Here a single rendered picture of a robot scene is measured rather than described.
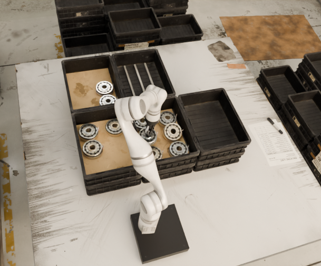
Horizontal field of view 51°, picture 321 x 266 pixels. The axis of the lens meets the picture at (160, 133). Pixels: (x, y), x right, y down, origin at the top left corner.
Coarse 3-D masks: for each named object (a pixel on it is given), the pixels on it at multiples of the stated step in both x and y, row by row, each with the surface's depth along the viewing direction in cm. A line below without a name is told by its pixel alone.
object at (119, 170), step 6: (96, 108) 181; (102, 108) 182; (108, 108) 182; (72, 114) 177; (72, 120) 175; (78, 138) 169; (78, 144) 167; (78, 150) 165; (84, 168) 160; (120, 168) 162; (126, 168) 162; (132, 168) 164; (84, 174) 158; (90, 174) 159; (96, 174) 159; (102, 174) 160; (108, 174) 161
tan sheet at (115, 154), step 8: (104, 120) 189; (104, 128) 186; (104, 136) 183; (120, 136) 184; (80, 144) 179; (104, 144) 180; (112, 144) 181; (120, 144) 182; (104, 152) 178; (112, 152) 178; (120, 152) 179; (128, 152) 179; (88, 160) 174; (96, 160) 174; (104, 160) 175; (112, 160) 175; (120, 160) 176; (128, 160) 176; (88, 168) 171; (96, 168) 172; (104, 168) 172; (112, 168) 173
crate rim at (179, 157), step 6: (174, 96) 192; (180, 108) 187; (186, 120) 183; (192, 138) 177; (198, 150) 173; (174, 156) 169; (180, 156) 169; (186, 156) 170; (192, 156) 172; (156, 162) 166; (162, 162) 168; (168, 162) 170
